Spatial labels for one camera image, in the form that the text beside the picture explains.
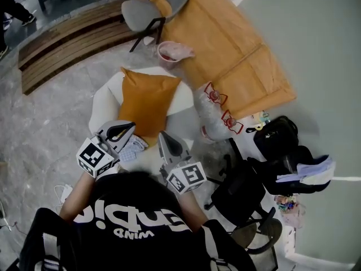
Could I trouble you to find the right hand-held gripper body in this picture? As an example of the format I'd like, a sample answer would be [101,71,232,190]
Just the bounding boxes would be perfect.
[159,157,208,195]

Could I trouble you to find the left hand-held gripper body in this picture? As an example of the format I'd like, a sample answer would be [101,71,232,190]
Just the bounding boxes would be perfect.
[76,133,121,179]

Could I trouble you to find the blue checked cloth shorts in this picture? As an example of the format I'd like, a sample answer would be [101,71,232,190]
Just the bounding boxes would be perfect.
[118,134,149,163]

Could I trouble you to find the white round armchair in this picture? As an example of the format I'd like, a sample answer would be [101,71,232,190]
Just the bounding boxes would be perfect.
[88,66,202,174]

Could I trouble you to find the person's right forearm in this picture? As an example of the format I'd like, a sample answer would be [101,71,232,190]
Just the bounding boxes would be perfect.
[180,190,211,233]

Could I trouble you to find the person's left forearm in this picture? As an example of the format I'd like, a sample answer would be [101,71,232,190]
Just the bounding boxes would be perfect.
[59,172,98,223]

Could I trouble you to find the large clear water bottle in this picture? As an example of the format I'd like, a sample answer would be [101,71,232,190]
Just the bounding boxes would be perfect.
[200,109,245,144]
[193,81,228,119]

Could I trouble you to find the orange cushion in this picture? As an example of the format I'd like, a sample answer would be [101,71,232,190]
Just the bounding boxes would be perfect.
[117,67,182,138]

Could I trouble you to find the black office chair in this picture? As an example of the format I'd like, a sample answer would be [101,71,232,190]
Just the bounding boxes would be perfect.
[203,138,332,228]

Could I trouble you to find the person's black printed t-shirt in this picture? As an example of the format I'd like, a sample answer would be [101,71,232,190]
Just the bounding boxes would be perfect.
[18,170,256,271]

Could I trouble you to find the yellow teal drinking cup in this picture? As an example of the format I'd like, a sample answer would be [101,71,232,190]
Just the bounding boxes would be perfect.
[255,110,271,133]

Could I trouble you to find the dark round wooden chair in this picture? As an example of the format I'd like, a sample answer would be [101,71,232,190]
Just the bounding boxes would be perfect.
[230,217,284,255]

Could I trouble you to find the wooden slatted step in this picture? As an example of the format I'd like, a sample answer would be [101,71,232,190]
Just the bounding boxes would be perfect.
[18,0,159,95]

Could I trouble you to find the black backpack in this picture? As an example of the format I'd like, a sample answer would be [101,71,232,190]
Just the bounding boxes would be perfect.
[245,115,300,159]

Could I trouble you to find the pile of colourful small items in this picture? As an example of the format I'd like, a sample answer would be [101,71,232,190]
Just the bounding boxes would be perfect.
[275,195,300,213]

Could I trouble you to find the clear pink plastic bag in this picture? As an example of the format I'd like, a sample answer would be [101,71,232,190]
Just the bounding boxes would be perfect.
[281,203,307,229]

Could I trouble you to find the grey chair black legs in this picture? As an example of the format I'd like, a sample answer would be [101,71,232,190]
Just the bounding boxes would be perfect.
[121,0,191,53]

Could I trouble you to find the lavender garment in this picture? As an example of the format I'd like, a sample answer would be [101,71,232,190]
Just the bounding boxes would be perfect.
[275,154,333,183]

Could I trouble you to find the white desk black legs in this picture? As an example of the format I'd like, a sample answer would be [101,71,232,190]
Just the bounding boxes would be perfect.
[228,114,308,271]

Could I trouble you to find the orange plastic-wrapped mattress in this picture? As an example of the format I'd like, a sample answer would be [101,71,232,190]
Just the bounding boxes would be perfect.
[140,0,297,121]

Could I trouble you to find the white garment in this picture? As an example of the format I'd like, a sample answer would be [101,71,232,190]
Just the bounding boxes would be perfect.
[300,162,337,186]

